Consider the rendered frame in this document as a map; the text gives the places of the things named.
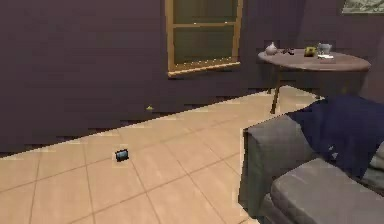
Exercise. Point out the small yellow object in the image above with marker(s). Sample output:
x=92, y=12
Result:
x=149, y=108

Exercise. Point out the wooden framed window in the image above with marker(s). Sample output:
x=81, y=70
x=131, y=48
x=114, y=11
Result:
x=204, y=33

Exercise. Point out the small black box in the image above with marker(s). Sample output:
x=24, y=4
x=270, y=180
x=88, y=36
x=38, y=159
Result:
x=122, y=155

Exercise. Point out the white round pot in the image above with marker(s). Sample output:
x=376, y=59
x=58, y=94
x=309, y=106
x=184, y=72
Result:
x=271, y=49

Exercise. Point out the small dark object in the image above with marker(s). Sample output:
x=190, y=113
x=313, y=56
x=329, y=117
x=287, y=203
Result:
x=288, y=51

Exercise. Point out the grey sofa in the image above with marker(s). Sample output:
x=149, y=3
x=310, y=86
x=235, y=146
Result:
x=300, y=186

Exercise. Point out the round brown table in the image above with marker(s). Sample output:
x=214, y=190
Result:
x=313, y=62

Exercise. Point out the yellow green cup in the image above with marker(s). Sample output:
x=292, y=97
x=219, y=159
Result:
x=310, y=51

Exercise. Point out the white flat book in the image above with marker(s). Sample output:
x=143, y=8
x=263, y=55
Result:
x=326, y=57

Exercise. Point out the clear glass bowl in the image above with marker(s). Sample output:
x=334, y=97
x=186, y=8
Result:
x=324, y=49

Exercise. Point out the dark blue blanket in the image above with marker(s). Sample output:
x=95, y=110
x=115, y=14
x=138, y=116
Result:
x=343, y=130

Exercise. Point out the framed wall picture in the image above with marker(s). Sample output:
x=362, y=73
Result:
x=363, y=6

